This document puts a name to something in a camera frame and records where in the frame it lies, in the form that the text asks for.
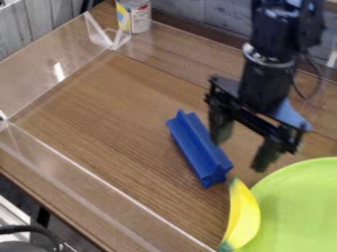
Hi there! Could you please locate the blue star-shaped block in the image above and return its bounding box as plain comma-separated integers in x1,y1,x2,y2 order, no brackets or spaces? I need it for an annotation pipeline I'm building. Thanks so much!
165,110,232,189

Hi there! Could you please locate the yellow toy banana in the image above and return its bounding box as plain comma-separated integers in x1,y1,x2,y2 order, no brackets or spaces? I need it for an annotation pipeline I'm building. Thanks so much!
216,177,260,252

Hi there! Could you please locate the green plate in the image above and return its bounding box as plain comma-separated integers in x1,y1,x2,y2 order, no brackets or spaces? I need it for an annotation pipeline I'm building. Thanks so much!
239,157,337,252

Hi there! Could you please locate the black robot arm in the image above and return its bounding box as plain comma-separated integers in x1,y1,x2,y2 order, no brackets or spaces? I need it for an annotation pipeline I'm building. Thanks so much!
205,0,324,172

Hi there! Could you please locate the clear acrylic enclosure wall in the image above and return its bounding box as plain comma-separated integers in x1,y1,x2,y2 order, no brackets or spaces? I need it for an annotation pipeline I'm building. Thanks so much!
0,11,337,252

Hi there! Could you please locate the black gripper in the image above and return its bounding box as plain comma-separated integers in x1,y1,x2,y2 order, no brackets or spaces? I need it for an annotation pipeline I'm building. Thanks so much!
205,45,311,172

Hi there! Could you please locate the black cable bottom left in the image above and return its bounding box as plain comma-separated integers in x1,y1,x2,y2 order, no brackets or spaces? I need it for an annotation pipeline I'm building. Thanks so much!
0,224,60,252

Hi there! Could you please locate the white can with label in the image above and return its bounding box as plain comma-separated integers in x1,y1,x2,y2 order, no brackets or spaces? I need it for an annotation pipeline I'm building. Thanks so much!
116,0,151,34

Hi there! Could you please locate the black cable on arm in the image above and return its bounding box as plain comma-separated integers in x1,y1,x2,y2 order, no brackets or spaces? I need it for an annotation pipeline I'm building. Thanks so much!
288,53,326,101

